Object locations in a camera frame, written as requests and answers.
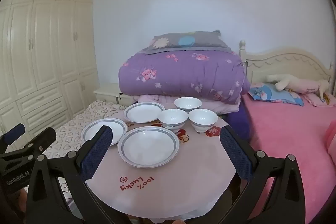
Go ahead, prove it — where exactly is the pink bed sheet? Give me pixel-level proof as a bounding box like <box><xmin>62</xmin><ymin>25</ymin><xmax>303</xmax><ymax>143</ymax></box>
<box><xmin>241</xmin><ymin>93</ymin><xmax>336</xmax><ymax>224</ymax></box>

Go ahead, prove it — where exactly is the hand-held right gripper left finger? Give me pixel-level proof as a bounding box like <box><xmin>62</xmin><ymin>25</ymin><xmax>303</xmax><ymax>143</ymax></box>
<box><xmin>26</xmin><ymin>125</ymin><xmax>114</xmax><ymax>224</ymax></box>

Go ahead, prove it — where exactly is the white grey-rimmed plate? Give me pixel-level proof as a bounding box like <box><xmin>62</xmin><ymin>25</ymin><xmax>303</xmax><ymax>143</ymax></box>
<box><xmin>124</xmin><ymin>102</ymin><xmax>166</xmax><ymax>123</ymax></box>
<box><xmin>81</xmin><ymin>118</ymin><xmax>128</xmax><ymax>147</ymax></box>
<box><xmin>117</xmin><ymin>126</ymin><xmax>180</xmax><ymax>169</ymax></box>

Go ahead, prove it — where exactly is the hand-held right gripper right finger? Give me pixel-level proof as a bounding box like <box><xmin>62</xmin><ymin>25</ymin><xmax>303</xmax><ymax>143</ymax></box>
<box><xmin>219</xmin><ymin>125</ymin><xmax>306</xmax><ymax>224</ymax></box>

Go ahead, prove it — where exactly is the grey floral pillow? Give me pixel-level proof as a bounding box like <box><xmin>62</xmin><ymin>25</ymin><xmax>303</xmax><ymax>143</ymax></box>
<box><xmin>146</xmin><ymin>30</ymin><xmax>233</xmax><ymax>55</ymax></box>

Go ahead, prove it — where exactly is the cream wooden headboard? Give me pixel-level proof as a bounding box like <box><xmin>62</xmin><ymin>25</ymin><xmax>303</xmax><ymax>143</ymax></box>
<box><xmin>239</xmin><ymin>40</ymin><xmax>336</xmax><ymax>96</ymax></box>

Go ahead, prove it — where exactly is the cream and pink plush toy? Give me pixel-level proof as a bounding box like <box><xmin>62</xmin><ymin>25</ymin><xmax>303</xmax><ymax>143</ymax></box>
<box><xmin>266</xmin><ymin>74</ymin><xmax>330</xmax><ymax>98</ymax></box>

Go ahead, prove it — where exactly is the blue patterned cloth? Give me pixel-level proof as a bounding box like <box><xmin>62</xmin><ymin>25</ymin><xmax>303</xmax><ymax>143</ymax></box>
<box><xmin>248</xmin><ymin>82</ymin><xmax>304</xmax><ymax>106</ymax></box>

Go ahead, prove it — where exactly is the light pink folded blanket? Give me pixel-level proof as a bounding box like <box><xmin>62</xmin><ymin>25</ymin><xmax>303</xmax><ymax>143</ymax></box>
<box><xmin>134</xmin><ymin>94</ymin><xmax>240</xmax><ymax>115</ymax></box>

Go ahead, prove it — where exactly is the pink cartoon pillow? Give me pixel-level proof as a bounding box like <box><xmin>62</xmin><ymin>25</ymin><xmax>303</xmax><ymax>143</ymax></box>
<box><xmin>297</xmin><ymin>91</ymin><xmax>336</xmax><ymax>107</ymax></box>

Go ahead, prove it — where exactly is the cream nightstand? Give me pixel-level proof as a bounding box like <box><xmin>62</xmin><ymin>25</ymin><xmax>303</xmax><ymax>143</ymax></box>
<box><xmin>94</xmin><ymin>83</ymin><xmax>129</xmax><ymax>104</ymax></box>

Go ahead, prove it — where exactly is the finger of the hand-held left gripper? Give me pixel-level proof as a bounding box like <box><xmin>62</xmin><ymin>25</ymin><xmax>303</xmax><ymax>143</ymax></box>
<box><xmin>16</xmin><ymin>127</ymin><xmax>57</xmax><ymax>159</ymax></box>
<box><xmin>0</xmin><ymin>123</ymin><xmax>26</xmax><ymax>147</ymax></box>

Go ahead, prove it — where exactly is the pink printed round tablecloth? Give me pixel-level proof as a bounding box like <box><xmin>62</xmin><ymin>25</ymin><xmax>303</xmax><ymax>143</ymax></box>
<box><xmin>85</xmin><ymin>106</ymin><xmax>237</xmax><ymax>223</ymax></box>

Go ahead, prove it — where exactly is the white porcelain bowl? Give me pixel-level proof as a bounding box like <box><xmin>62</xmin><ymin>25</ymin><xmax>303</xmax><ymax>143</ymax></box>
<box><xmin>188</xmin><ymin>109</ymin><xmax>218</xmax><ymax>133</ymax></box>
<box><xmin>174</xmin><ymin>97</ymin><xmax>202</xmax><ymax>112</ymax></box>
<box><xmin>158</xmin><ymin>109</ymin><xmax>189</xmax><ymax>132</ymax></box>

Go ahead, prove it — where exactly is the purple floral folded quilt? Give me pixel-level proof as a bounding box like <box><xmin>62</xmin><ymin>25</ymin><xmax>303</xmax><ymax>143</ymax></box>
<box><xmin>118</xmin><ymin>52</ymin><xmax>250</xmax><ymax>102</ymax></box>

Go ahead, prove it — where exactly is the cream panelled wardrobe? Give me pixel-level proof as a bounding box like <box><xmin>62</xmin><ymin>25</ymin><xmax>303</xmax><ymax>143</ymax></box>
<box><xmin>0</xmin><ymin>0</ymin><xmax>99</xmax><ymax>138</ymax></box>

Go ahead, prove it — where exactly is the dark purple cloth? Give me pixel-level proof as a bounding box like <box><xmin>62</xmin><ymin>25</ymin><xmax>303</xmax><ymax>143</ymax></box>
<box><xmin>227</xmin><ymin>106</ymin><xmax>251</xmax><ymax>140</ymax></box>

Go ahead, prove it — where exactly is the white heart-print bed sheet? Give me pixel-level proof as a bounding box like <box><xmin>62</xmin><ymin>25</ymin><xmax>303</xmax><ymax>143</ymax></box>
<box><xmin>24</xmin><ymin>100</ymin><xmax>134</xmax><ymax>203</ymax></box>

